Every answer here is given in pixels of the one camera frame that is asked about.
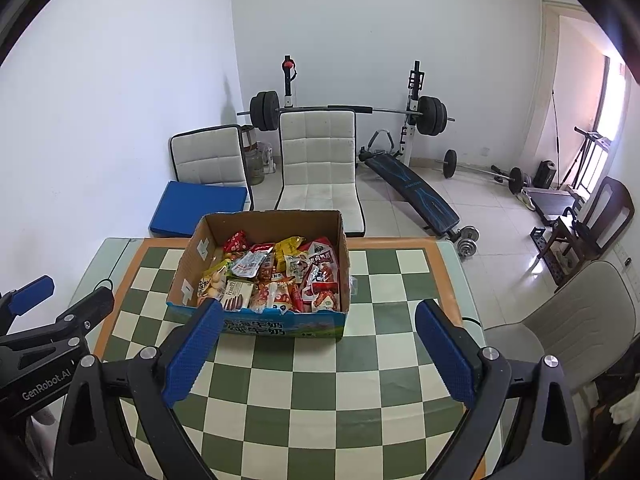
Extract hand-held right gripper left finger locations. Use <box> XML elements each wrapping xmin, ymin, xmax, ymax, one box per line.
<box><xmin>52</xmin><ymin>300</ymin><xmax>224</xmax><ymax>480</ymax></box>

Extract red white dark snack packet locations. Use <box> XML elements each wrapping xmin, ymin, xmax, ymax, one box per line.
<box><xmin>301</xmin><ymin>240</ymin><xmax>337</xmax><ymax>267</ymax></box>

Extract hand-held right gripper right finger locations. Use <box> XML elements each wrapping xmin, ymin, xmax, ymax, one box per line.
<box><xmin>415</xmin><ymin>299</ymin><xmax>586</xmax><ymax>480</ymax></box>

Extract plain yellow snack packet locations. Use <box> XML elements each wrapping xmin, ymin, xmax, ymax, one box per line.
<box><xmin>274</xmin><ymin>236</ymin><xmax>307</xmax><ymax>257</ymax></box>

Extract white panda snack packet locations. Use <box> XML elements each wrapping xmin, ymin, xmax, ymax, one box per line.
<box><xmin>265</xmin><ymin>282</ymin><xmax>297</xmax><ymax>314</ymax></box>

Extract black sit-up bench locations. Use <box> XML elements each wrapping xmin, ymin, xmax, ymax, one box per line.
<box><xmin>357</xmin><ymin>129</ymin><xmax>461</xmax><ymax>241</ymax></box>

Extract dark wooden chair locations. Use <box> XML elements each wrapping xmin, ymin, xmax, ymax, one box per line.
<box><xmin>537</xmin><ymin>176</ymin><xmax>636</xmax><ymax>286</ymax></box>

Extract white red snack pouch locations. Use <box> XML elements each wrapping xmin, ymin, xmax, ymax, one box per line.
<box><xmin>300</xmin><ymin>265</ymin><xmax>340</xmax><ymax>312</ymax></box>

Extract white padded chair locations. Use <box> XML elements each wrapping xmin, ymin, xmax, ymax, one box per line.
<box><xmin>275</xmin><ymin>109</ymin><xmax>368</xmax><ymax>238</ymax></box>
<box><xmin>169</xmin><ymin>125</ymin><xmax>255</xmax><ymax>211</ymax></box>

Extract small red snack packet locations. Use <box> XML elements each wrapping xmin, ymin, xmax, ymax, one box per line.
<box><xmin>222</xmin><ymin>230</ymin><xmax>249</xmax><ymax>253</ymax></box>

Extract white chocolate biscuit packet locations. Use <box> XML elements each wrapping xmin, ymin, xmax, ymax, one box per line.
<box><xmin>220</xmin><ymin>280</ymin><xmax>256</xmax><ymax>311</ymax></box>

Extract short barbell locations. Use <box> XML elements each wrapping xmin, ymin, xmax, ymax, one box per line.
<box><xmin>435</xmin><ymin>149</ymin><xmax>532</xmax><ymax>195</ymax></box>

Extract chrome dumbbell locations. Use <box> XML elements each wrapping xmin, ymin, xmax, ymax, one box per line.
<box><xmin>452</xmin><ymin>225</ymin><xmax>481</xmax><ymax>261</ymax></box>

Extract white barbell rack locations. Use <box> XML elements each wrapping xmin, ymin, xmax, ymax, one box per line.
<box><xmin>280</xmin><ymin>54</ymin><xmax>428</xmax><ymax>167</ymax></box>

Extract yellow biscuit snack packet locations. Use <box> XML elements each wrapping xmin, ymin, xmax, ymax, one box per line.
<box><xmin>199</xmin><ymin>264</ymin><xmax>230</xmax><ymax>306</ymax></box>

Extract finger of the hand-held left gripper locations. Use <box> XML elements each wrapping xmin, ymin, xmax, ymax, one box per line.
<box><xmin>55</xmin><ymin>287</ymin><xmax>116</xmax><ymax>342</ymax></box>
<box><xmin>0</xmin><ymin>275</ymin><xmax>56</xmax><ymax>331</ymax></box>

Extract black power strip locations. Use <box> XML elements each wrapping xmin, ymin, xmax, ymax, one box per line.
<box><xmin>531</xmin><ymin>227</ymin><xmax>568</xmax><ymax>286</ymax></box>

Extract clear water jug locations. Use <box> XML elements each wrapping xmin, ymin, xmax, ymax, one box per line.
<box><xmin>245</xmin><ymin>147</ymin><xmax>265</xmax><ymax>186</ymax></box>

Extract long black barbell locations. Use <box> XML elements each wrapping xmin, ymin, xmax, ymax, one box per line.
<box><xmin>237</xmin><ymin>91</ymin><xmax>456</xmax><ymax>137</ymax></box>

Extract black treadmill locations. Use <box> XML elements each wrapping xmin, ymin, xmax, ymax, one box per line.
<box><xmin>522</xmin><ymin>187</ymin><xmax>586</xmax><ymax>226</ymax></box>

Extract black speaker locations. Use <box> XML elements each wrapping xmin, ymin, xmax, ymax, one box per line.
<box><xmin>532</xmin><ymin>160</ymin><xmax>558</xmax><ymax>190</ymax></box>

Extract grey plastic chair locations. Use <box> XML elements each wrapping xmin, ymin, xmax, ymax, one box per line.
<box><xmin>482</xmin><ymin>260</ymin><xmax>640</xmax><ymax>396</ymax></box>

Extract printed cardboard box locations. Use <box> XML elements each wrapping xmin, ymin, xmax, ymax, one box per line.
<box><xmin>165</xmin><ymin>210</ymin><xmax>349</xmax><ymax>342</ymax></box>

